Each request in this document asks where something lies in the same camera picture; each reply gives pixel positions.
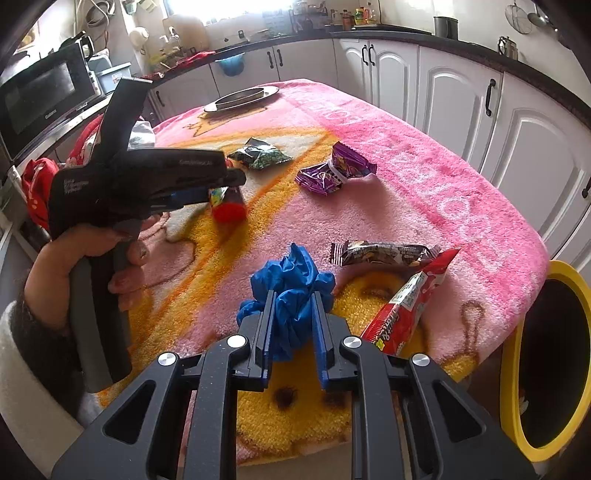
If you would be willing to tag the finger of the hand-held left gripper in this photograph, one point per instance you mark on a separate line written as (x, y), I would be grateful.
(124, 110)
(189, 196)

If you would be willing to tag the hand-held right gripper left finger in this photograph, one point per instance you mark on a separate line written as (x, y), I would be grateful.
(268, 364)

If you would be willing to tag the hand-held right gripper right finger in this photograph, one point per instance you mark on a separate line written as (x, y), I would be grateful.
(323, 364)

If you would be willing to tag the small red wrapper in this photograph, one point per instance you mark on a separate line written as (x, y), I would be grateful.
(228, 210)

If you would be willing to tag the blue bag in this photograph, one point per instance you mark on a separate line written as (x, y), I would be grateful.
(295, 286)

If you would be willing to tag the yellow-rimmed black bin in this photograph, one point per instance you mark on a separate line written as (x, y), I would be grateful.
(510, 369)

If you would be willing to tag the person's left forearm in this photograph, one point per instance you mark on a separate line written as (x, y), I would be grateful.
(27, 369)

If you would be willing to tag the person's left hand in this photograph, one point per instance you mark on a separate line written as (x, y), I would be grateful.
(55, 263)

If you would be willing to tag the white storage box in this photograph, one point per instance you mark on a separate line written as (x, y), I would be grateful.
(113, 76)

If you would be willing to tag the dark metal kettle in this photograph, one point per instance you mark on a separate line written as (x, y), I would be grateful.
(85, 45)

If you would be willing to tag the green black snack wrapper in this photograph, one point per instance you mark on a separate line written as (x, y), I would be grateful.
(258, 154)

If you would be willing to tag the red cloth with fringe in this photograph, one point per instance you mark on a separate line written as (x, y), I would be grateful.
(189, 61)

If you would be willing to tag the black microwave oven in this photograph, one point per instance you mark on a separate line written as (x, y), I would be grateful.
(41, 101)

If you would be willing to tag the long red snack packet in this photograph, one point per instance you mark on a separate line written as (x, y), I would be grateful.
(401, 309)

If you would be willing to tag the red floral cloth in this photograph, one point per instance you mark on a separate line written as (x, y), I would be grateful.
(39, 184)

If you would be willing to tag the round metal plate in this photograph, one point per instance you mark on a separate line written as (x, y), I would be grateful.
(242, 105)

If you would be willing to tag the blue hanging basin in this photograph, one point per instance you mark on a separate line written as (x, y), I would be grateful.
(231, 65)

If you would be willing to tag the brown snack wrapper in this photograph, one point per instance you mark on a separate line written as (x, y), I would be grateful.
(383, 254)

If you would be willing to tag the purple snack wrapper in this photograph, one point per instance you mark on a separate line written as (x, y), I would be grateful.
(323, 180)

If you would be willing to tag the kitchen window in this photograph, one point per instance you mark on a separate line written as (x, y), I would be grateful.
(231, 9)

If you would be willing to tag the pink printed blanket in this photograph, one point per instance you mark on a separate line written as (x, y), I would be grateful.
(415, 207)

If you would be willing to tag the group of condiment bottles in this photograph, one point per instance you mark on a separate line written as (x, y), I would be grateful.
(360, 16)

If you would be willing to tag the metal pot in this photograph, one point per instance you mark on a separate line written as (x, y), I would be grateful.
(445, 27)

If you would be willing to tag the black kitchen countertop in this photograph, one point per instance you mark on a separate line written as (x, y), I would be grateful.
(461, 44)

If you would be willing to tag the small metal teapot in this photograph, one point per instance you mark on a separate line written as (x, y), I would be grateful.
(508, 48)

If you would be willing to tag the metal mesh strainer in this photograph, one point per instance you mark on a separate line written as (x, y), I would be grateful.
(517, 19)

